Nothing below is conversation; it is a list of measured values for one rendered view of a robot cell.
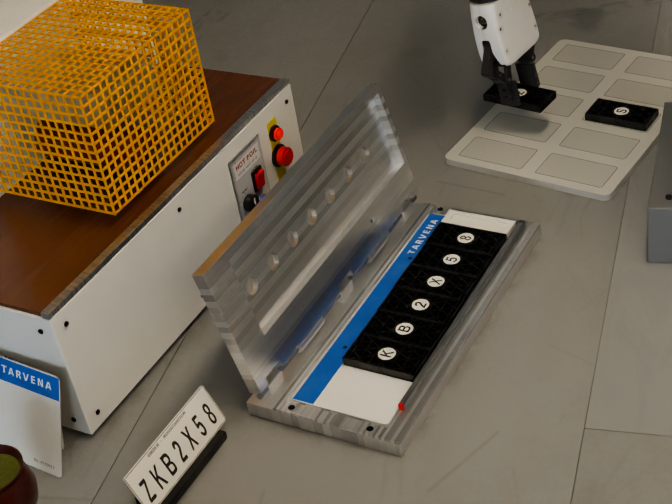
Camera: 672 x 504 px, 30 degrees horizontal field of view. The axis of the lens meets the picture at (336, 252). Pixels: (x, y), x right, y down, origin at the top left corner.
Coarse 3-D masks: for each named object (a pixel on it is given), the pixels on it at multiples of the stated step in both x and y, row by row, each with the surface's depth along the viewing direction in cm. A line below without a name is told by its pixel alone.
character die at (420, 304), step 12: (396, 288) 162; (384, 300) 160; (396, 300) 161; (408, 300) 160; (420, 300) 159; (432, 300) 160; (444, 300) 159; (456, 300) 158; (396, 312) 158; (408, 312) 159; (420, 312) 158; (432, 312) 158; (444, 312) 157; (456, 312) 157
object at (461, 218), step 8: (448, 216) 173; (456, 216) 173; (464, 216) 173; (472, 216) 172; (480, 216) 172; (488, 216) 172; (456, 224) 171; (464, 224) 171; (472, 224) 171; (480, 224) 171; (488, 224) 171; (496, 224) 170; (504, 224) 170; (512, 224) 169; (504, 232) 168
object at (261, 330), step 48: (336, 144) 163; (384, 144) 173; (288, 192) 155; (336, 192) 163; (384, 192) 170; (240, 240) 146; (336, 240) 162; (384, 240) 170; (240, 288) 145; (288, 288) 155; (336, 288) 161; (240, 336) 145; (288, 336) 153
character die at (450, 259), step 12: (420, 252) 168; (432, 252) 168; (444, 252) 168; (456, 252) 166; (468, 252) 166; (420, 264) 165; (432, 264) 166; (444, 264) 165; (456, 264) 164; (468, 264) 164; (480, 264) 164; (480, 276) 162
